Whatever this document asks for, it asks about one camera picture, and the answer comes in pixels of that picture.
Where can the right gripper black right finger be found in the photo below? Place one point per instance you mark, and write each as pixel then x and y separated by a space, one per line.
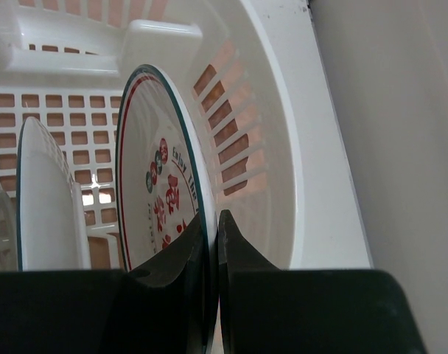
pixel 264 309

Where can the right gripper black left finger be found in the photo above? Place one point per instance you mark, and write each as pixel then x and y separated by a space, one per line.
pixel 98 309

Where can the plate with red characters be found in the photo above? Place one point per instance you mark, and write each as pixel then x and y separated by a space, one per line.
pixel 167 219

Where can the plate with green rim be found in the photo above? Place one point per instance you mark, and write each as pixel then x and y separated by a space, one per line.
pixel 51 232

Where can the plate with orange sunburst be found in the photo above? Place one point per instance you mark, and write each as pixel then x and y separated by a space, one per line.
pixel 8 237

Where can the white plastic dish rack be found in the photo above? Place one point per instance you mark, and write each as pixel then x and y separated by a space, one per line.
pixel 252 82

